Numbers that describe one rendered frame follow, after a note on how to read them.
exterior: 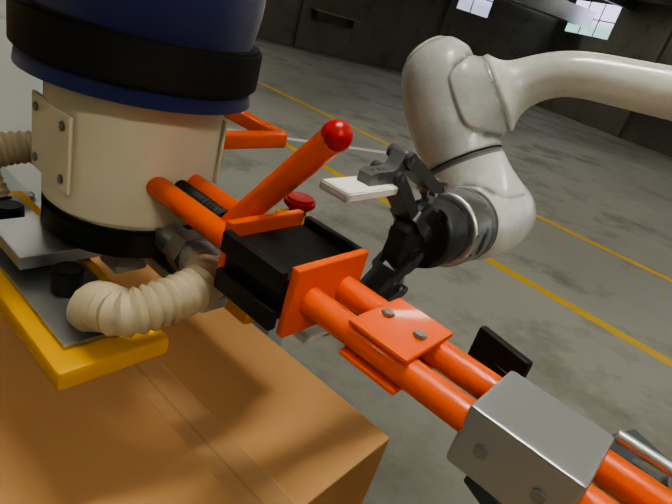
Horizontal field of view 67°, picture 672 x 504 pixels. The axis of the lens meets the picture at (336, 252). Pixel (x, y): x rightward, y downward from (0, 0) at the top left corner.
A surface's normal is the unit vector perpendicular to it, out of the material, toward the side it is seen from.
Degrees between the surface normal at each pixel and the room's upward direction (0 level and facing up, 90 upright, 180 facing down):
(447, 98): 72
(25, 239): 0
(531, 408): 0
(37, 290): 0
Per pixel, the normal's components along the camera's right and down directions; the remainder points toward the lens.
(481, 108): -0.05, 0.21
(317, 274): 0.72, 0.47
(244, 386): 0.26, -0.87
